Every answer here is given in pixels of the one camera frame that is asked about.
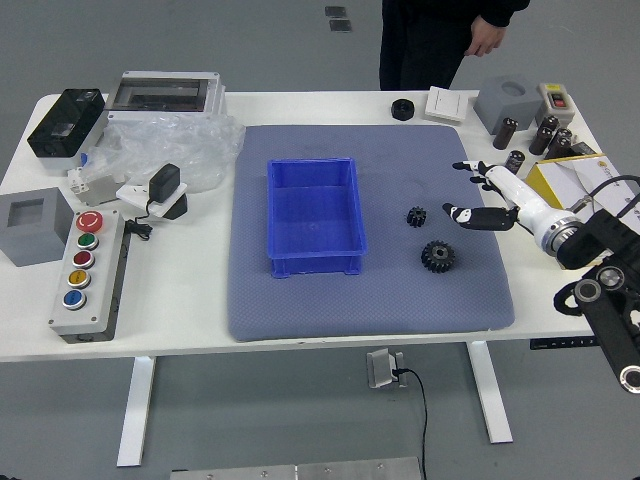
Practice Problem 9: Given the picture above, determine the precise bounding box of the person's left hand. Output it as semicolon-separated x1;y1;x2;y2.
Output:
463;13;511;58

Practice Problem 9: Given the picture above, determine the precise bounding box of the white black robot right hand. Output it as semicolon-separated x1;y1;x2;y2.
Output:
441;159;574;249

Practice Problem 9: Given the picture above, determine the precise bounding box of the big black gear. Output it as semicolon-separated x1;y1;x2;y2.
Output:
420;239;459;275

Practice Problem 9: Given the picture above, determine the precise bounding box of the yellow white cardboard box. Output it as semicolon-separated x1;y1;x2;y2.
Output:
524;152;640;266

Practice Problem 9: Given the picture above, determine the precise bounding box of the blue plastic box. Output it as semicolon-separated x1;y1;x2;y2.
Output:
266;157;369;279

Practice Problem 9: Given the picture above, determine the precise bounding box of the white box with clear lid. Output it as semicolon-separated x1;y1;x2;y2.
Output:
104;70;227;126

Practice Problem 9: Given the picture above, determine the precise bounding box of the grey five-button control box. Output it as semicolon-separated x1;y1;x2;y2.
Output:
48;209;132;344

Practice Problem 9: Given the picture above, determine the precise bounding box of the black box with grey base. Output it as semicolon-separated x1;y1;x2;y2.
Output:
26;88;109;174

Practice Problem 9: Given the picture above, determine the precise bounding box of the person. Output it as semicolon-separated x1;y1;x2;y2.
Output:
378;0;531;92

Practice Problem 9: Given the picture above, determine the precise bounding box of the grey cube with round hole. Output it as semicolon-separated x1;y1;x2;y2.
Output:
472;74;544;136

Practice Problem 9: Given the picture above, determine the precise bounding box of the black table control panel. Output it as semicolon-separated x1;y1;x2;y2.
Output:
529;337;599;350

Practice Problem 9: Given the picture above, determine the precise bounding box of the grey-blue mat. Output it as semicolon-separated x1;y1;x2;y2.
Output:
225;123;517;344

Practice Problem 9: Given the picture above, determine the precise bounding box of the white table leg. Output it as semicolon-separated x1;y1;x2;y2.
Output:
467;341;515;445
116;355;157;469

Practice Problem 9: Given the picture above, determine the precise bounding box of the silver floor socket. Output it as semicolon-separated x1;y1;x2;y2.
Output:
366;347;409;390

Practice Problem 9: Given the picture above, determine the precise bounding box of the clear plastic bag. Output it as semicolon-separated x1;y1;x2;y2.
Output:
79;112;246;196

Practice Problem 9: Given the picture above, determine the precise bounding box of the silver metal plate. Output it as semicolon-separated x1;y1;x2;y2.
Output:
169;456;424;480

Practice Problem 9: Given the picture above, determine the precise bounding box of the black power adapter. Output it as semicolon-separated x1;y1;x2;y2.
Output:
147;163;182;205

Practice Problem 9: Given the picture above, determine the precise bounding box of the white socket plate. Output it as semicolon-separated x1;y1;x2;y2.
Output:
115;180;189;220

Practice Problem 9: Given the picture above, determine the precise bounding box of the white grey circuit breaker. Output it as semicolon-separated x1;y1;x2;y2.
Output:
66;164;121;207

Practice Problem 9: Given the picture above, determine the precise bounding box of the grey cube with square hole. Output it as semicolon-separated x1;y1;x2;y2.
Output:
0;187;76;268

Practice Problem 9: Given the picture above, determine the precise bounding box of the white wall switch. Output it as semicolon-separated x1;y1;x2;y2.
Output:
424;85;471;124

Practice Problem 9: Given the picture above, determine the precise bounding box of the grey two-button switch box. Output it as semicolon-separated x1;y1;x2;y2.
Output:
536;82;575;126

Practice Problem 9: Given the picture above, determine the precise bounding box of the black floor cable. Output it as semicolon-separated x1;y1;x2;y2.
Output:
392;367;429;480

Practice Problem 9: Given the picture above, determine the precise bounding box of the black adapter cord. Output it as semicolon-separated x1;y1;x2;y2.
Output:
122;199;156;242

